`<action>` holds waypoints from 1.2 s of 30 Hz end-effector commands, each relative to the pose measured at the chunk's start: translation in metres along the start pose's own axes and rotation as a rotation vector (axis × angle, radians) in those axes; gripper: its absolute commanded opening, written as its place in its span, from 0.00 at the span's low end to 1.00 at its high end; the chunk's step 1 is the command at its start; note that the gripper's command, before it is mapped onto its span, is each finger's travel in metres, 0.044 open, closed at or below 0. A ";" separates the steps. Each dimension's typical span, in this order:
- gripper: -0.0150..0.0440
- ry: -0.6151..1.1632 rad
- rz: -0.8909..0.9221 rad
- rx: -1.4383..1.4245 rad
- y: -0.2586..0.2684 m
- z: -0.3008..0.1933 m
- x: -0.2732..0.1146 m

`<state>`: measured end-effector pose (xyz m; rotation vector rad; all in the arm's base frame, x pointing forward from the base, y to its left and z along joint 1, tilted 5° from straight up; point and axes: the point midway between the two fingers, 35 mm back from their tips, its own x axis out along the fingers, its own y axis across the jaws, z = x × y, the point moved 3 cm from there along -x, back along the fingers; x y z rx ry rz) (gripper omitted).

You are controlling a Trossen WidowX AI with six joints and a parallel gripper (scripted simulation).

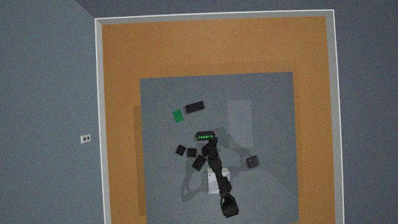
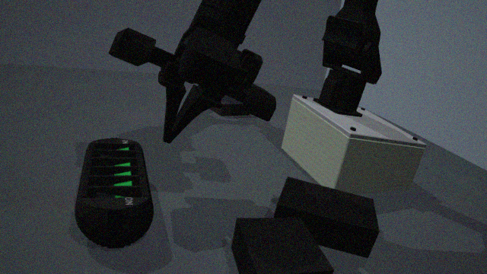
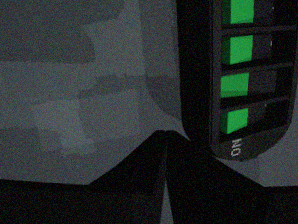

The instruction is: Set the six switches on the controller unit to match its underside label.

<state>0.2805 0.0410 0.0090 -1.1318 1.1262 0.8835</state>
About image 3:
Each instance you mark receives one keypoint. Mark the dark grey controller unit with green rocker switches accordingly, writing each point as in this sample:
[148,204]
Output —
[238,73]

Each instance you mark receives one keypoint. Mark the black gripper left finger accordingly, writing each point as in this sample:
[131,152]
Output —
[130,193]

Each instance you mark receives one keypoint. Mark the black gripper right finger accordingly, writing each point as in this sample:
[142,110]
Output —
[203,190]

